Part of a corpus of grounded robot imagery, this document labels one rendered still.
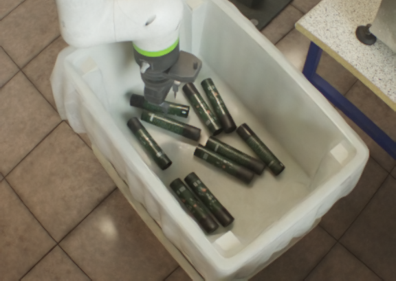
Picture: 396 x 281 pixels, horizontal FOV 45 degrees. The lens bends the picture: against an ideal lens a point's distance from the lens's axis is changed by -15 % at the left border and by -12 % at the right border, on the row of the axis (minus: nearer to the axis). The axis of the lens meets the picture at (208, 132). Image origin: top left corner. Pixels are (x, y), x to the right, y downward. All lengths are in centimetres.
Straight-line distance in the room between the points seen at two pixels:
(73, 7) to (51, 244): 106
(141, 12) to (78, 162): 99
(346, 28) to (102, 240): 103
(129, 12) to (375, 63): 55
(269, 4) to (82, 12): 138
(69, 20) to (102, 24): 7
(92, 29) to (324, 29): 52
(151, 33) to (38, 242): 103
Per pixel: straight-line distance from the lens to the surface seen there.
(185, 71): 106
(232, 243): 101
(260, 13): 212
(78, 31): 92
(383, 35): 113
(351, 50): 115
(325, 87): 146
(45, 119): 194
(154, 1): 91
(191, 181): 125
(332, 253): 174
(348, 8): 124
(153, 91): 114
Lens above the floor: 164
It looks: 63 degrees down
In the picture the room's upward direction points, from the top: 4 degrees clockwise
